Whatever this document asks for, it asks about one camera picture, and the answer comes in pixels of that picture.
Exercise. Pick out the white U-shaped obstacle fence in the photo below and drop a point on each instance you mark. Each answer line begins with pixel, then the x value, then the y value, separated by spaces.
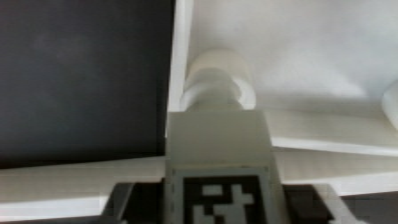
pixel 63 191

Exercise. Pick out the white square tabletop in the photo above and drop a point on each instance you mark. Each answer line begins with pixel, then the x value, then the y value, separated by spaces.
pixel 320 48

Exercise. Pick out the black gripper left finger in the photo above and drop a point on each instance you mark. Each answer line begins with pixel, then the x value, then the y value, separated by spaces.
pixel 134 205

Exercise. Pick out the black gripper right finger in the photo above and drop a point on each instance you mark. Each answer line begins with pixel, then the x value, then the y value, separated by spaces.
pixel 317 206

